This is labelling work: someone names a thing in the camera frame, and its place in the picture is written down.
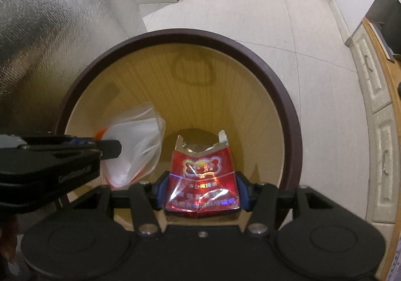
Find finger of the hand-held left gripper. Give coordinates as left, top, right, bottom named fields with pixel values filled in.
left=21, top=133, right=97, bottom=146
left=19, top=139, right=123, bottom=163

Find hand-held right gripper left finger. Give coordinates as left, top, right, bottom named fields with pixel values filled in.
left=67, top=173, right=172, bottom=237

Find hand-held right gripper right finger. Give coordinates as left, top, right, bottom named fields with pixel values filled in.
left=236, top=173, right=337, bottom=237

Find white plastic bag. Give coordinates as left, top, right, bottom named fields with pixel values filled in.
left=94, top=105, right=166, bottom=189

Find red cigarette pack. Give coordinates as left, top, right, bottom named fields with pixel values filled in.
left=164, top=131, right=242, bottom=219

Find brown rimmed trash bin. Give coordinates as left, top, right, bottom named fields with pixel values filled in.
left=55, top=28, right=303, bottom=231

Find silver foil covered table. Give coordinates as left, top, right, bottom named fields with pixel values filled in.
left=0, top=0, right=148, bottom=206

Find pale purple perforated sheet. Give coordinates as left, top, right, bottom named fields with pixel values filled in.
left=388, top=248, right=401, bottom=281

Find white wooden top drawer cabinet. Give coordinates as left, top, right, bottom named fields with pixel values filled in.
left=345, top=16, right=401, bottom=281

